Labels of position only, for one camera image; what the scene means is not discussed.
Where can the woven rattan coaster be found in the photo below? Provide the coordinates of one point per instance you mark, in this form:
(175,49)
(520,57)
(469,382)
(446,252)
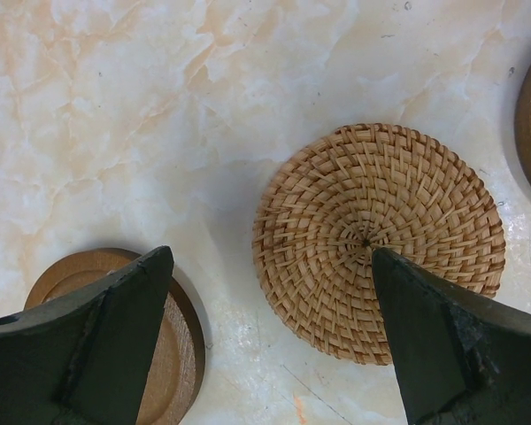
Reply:
(361,188)

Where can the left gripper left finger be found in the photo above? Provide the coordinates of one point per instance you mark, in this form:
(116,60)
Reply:
(84,358)

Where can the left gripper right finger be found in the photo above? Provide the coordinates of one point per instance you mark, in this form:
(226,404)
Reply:
(459,357)

